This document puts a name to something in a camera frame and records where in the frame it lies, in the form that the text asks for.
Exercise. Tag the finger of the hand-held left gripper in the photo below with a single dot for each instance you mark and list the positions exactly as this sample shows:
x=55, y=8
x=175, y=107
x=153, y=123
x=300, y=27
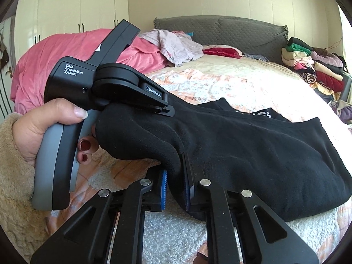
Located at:
x=155, y=93

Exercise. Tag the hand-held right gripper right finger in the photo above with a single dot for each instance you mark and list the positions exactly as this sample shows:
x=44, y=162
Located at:
x=188, y=198

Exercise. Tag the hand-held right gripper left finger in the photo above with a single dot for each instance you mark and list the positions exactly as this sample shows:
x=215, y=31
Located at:
x=164, y=189

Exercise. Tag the black sweater with orange cuffs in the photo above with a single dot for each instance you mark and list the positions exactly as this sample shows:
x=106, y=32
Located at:
x=233, y=156

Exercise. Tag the person's left forearm beige sleeve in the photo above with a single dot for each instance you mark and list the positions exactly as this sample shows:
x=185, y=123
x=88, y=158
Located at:
x=13, y=184

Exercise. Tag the lilac crumpled clothes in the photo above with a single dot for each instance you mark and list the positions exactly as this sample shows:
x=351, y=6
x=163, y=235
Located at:
x=176, y=46

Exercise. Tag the stack of folded clothes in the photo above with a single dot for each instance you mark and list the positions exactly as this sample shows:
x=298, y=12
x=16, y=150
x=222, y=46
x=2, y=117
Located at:
x=316, y=68

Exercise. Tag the person's left hand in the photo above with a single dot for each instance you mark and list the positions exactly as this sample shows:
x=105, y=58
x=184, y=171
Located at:
x=35, y=126

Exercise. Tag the person's right hand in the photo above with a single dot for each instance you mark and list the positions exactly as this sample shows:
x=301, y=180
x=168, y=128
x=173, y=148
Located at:
x=200, y=259

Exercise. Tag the pink blanket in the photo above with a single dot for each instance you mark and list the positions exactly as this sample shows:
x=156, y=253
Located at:
x=41, y=60

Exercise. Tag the peach patterned bed quilt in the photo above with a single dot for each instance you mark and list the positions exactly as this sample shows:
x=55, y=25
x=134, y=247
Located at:
x=220, y=85

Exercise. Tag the cream wardrobe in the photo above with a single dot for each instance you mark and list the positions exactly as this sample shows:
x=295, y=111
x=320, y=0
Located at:
x=68, y=5

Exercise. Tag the grey quilted headboard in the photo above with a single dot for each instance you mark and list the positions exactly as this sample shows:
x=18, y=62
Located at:
x=220, y=30

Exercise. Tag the dark patterned cloth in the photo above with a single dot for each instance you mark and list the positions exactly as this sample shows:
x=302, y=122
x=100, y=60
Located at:
x=255, y=57

